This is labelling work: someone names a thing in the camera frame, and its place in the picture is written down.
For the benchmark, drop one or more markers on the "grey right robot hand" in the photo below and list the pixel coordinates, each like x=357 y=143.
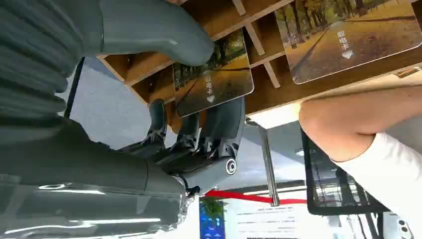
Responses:
x=82 y=184

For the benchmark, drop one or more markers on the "green potted plant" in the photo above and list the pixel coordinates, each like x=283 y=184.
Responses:
x=212 y=207

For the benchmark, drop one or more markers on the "blue display sign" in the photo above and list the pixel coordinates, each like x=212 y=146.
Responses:
x=211 y=229

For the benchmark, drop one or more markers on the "ribbed grey right arm sleeve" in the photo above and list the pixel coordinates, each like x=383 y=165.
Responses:
x=29 y=56

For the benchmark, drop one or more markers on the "red barrier ribbon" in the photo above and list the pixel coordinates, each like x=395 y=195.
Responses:
x=250 y=197

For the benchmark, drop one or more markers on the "white printed poster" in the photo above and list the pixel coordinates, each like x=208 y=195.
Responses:
x=263 y=222

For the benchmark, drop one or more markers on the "metal barrier pole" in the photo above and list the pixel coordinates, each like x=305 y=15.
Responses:
x=267 y=165

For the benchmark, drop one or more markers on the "wooden card box with dividers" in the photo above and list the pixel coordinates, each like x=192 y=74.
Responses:
x=263 y=95

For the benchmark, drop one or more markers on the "black framed monitor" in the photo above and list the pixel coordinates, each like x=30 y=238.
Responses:
x=333 y=194

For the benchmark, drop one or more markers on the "person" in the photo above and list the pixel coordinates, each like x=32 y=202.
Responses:
x=389 y=171

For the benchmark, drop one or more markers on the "white device with black dots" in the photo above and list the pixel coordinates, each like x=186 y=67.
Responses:
x=400 y=227

